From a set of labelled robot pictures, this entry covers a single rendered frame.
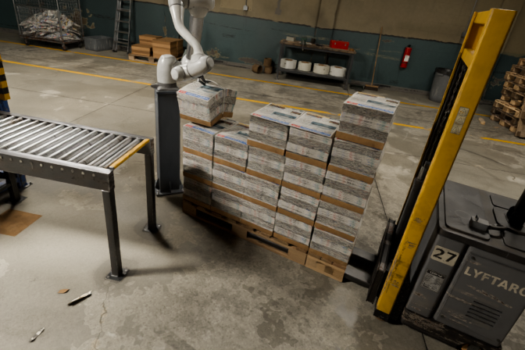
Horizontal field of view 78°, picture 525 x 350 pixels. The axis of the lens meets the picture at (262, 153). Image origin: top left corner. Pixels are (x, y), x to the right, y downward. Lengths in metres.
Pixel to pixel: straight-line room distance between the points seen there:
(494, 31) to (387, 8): 7.29
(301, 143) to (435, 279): 1.10
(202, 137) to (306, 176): 0.85
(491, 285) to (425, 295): 0.35
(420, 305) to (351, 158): 0.98
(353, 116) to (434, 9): 7.33
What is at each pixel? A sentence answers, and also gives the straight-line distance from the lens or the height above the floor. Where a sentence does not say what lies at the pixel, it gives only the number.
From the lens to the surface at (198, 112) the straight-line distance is 2.45.
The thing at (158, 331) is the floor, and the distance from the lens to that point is 2.19.
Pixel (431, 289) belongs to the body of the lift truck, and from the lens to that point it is 2.25.
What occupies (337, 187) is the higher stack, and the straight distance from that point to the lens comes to 2.15.
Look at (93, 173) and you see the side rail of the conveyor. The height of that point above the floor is 0.78.
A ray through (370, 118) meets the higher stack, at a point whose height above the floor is 1.23.
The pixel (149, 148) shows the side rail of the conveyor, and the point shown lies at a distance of 2.42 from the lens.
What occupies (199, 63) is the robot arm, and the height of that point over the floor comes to 1.36.
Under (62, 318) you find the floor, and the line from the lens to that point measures 2.38.
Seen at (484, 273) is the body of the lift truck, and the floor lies 0.61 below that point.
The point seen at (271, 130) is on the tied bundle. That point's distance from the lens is 2.17.
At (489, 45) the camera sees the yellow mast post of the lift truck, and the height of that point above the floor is 1.71.
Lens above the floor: 1.78
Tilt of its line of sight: 26 degrees down
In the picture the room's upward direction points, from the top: 7 degrees clockwise
